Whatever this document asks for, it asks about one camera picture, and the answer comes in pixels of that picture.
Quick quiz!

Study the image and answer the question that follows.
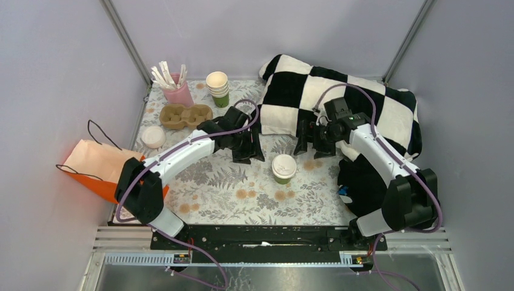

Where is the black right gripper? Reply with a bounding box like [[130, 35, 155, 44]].
[[292, 121, 342, 160]]

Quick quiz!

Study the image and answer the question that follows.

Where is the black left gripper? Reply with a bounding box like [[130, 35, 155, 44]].
[[229, 127, 265, 164]]

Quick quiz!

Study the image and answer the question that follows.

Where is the white plastic cup lid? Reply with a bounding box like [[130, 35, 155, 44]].
[[272, 154, 297, 179]]

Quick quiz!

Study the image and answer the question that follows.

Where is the green paper coffee cup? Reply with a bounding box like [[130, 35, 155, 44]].
[[273, 175, 292, 185]]

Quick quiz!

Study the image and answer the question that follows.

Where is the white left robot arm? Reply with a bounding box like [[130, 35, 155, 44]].
[[114, 106, 264, 249]]

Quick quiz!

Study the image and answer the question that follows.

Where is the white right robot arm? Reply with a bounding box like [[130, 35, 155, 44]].
[[294, 98, 442, 250]]

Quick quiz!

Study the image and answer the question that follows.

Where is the black white checkered blanket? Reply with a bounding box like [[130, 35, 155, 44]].
[[253, 54, 422, 160]]

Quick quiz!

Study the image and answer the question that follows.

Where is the floral patterned table mat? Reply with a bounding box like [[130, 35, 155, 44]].
[[112, 79, 358, 227]]

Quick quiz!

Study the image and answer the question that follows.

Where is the black cloth bundle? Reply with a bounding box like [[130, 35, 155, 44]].
[[337, 155, 388, 218]]

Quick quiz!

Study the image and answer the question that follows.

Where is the stack of green paper cups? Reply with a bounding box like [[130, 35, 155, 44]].
[[205, 72, 229, 108]]

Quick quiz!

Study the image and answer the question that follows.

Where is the brown cardboard cup carrier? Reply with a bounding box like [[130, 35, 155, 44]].
[[159, 104, 213, 130]]

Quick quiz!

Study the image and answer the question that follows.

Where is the pink straw holder cup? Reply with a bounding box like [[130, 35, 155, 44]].
[[161, 82, 195, 107]]

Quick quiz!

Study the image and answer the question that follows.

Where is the orange paper bag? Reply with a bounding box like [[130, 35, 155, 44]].
[[56, 136, 145, 204]]

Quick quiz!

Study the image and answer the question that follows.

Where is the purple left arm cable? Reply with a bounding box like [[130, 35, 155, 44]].
[[115, 99, 260, 291]]

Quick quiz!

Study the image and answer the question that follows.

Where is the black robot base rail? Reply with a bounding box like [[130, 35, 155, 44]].
[[176, 224, 377, 264]]

